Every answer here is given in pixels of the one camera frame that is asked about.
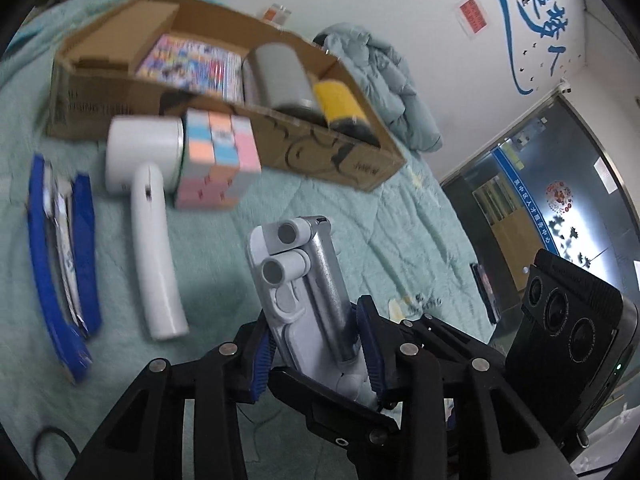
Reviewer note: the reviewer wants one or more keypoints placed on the white security camera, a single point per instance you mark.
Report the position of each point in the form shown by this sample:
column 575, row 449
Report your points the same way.
column 566, row 87

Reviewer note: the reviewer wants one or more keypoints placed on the brown cardboard box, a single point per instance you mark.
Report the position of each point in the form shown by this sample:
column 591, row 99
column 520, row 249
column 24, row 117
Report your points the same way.
column 310, row 145

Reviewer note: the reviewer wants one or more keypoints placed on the glass door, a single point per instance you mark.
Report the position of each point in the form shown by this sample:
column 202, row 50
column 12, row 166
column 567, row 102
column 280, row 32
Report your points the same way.
column 525, row 200

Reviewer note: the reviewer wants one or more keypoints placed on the blue wall decal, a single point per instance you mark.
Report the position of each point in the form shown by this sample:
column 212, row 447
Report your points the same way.
column 522, row 89

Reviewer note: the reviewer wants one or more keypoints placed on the colourful board game box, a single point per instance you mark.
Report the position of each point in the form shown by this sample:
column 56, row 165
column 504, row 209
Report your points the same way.
column 190, row 65

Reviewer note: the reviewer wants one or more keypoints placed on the yellow cup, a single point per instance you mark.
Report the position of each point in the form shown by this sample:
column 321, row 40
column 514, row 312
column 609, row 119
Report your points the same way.
column 337, row 100

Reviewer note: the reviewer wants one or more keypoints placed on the black flat device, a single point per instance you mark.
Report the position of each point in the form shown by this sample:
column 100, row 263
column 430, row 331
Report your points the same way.
column 486, row 290

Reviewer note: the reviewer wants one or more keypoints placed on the grey folding phone holder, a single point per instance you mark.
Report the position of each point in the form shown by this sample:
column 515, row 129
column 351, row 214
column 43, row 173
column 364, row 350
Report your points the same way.
column 310, row 290

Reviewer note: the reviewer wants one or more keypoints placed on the small clear container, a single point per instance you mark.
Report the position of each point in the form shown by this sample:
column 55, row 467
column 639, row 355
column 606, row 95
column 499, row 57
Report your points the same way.
column 276, row 13

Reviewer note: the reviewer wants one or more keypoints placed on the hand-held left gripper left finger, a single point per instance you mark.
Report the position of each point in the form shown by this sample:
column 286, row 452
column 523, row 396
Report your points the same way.
column 257, row 365

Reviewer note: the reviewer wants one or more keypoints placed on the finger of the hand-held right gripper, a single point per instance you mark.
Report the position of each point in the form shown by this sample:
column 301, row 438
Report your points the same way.
column 417, row 327
column 465, row 340

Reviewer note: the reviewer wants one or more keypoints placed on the white lint shaver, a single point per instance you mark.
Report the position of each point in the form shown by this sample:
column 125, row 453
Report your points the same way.
column 150, row 240

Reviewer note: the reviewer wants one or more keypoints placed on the blue and white package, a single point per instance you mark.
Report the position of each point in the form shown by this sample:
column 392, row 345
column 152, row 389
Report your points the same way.
column 42, row 260

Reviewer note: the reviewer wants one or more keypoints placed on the red wall sign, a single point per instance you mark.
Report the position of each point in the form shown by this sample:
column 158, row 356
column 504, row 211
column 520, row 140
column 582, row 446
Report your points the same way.
column 471, row 16

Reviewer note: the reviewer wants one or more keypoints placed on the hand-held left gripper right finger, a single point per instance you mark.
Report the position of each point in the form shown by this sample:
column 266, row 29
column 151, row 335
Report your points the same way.
column 372, row 355

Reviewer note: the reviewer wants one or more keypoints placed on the teal bed blanket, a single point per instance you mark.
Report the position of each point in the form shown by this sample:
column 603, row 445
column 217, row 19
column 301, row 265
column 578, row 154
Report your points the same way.
column 325, row 200

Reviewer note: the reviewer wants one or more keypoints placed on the light blue folded quilt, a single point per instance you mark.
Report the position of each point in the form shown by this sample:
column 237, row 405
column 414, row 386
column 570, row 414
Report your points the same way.
column 390, row 85

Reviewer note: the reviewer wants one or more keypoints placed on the grey cup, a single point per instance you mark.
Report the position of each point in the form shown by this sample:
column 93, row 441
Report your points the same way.
column 280, row 75

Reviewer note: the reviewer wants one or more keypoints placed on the pastel puzzle cube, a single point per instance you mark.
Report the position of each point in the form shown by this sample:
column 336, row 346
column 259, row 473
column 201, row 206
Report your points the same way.
column 220, row 160

